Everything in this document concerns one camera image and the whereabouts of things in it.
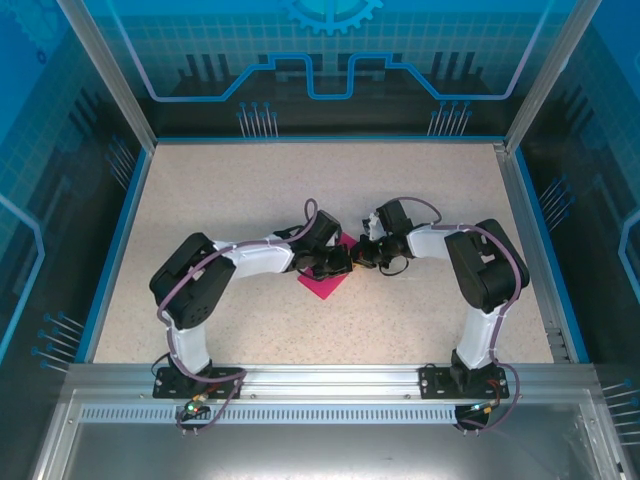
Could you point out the pink paper sheet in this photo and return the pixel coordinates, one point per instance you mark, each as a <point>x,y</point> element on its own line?
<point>322,289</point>

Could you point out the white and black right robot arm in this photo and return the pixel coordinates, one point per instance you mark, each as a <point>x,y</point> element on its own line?
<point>485,270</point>

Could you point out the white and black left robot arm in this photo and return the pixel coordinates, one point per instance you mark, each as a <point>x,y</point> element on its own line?
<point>192,285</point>

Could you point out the sheet metal tray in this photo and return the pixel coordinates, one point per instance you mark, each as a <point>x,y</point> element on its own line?
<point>320,450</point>

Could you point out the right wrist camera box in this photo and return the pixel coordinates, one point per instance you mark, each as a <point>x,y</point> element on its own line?
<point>373,226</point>

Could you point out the aluminium mounting rail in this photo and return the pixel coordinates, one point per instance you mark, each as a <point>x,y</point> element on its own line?
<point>325,380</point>

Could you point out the aluminium side rail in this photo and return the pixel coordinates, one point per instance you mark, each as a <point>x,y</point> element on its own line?
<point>517,200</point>

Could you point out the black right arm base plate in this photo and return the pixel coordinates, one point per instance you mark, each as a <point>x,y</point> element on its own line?
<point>432,382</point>

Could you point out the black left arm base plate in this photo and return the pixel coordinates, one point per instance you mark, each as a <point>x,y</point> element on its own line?
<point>167,387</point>

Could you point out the aluminium frame post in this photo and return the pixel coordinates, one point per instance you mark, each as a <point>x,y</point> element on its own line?
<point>550,75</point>
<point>110,75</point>

